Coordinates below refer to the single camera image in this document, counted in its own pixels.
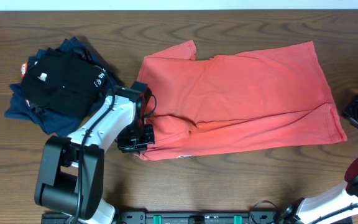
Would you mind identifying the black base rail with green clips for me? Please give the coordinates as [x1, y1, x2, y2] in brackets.
[40, 202, 291, 224]

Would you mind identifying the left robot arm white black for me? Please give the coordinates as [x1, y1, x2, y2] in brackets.
[34, 82, 155, 223]

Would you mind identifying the orange folded garment in pile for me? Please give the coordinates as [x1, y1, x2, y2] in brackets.
[21, 63, 27, 78]

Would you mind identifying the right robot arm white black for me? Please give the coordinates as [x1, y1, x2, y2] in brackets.
[273, 95, 358, 223]

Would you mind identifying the black folded shirt with logo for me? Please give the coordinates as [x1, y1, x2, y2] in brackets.
[21, 49, 106, 118]

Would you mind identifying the red orange t-shirt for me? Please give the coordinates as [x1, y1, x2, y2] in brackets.
[138, 40, 347, 161]

